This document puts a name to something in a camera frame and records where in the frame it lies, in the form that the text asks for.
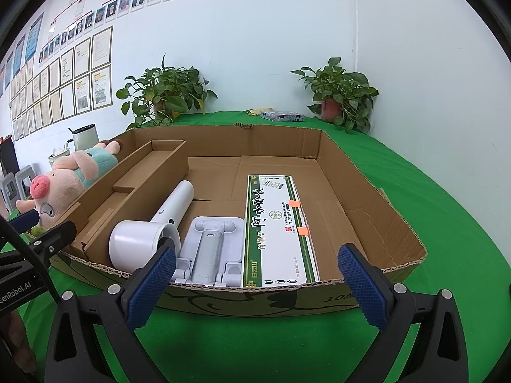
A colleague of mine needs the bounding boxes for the black cable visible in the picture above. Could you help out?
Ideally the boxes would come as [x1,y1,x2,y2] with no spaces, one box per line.
[0,215,60,304]

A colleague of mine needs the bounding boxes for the white wall conduit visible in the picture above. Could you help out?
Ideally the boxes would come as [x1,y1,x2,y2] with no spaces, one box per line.
[351,0,360,74]

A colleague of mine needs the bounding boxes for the black board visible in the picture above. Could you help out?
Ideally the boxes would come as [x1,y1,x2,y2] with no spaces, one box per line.
[0,138,20,174]

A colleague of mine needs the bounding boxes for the narrow brown cardboard box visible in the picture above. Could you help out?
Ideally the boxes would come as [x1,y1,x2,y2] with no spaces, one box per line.
[74,139,189,266]

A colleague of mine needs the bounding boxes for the pink plush pig toy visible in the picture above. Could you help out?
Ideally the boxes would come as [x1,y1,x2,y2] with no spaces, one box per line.
[16,139,124,237]

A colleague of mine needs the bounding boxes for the grey plastic stool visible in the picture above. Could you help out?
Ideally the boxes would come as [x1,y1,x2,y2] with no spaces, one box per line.
[0,173,19,210]
[16,163,38,200]

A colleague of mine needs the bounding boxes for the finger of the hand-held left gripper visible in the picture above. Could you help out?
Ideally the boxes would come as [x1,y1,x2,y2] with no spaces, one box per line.
[6,208,41,234]
[27,221,77,257]

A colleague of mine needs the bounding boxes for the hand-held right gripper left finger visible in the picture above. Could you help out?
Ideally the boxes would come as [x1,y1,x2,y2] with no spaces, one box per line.
[44,243,178,383]

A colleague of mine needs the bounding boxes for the white folding phone stand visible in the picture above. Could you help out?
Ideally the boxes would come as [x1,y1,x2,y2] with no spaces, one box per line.
[171,216,245,288]

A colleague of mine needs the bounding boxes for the large cardboard box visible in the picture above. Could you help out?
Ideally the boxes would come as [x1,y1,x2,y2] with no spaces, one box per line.
[50,123,428,319]

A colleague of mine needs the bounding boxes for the group of framed certificates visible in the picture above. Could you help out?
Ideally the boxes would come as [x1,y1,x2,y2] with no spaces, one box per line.
[9,26,114,141]

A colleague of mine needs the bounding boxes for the person's left hand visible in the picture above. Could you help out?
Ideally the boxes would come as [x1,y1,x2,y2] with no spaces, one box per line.
[0,310,37,373]

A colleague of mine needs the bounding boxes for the blue wall poster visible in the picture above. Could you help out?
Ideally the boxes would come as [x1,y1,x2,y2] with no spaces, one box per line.
[12,34,27,78]
[25,11,45,62]

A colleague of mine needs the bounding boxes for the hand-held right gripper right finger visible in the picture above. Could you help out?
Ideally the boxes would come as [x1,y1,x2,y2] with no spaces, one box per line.
[337,243,469,383]

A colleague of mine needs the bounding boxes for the potted plant in red pot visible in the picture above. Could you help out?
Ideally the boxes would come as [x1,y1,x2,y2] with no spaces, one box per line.
[290,57,379,134]

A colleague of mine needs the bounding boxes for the white and green medicine box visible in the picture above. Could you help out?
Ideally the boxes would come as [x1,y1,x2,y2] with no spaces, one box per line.
[243,174,321,289]

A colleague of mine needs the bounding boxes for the white hair dryer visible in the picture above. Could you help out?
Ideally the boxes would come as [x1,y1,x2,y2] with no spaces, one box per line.
[109,180,195,271]

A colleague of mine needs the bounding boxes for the printed tissue packet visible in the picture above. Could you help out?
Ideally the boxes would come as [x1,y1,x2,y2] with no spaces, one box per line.
[261,109,305,122]

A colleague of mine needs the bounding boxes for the bushy green potted plant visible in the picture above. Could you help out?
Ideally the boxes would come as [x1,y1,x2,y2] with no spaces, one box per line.
[116,53,218,130]

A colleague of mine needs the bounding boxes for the white kettle with black lid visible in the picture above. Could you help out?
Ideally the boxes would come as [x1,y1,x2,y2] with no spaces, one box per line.
[65,124,100,150]

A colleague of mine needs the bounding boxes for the green tablecloth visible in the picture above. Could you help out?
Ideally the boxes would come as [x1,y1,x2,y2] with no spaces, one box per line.
[8,109,507,383]

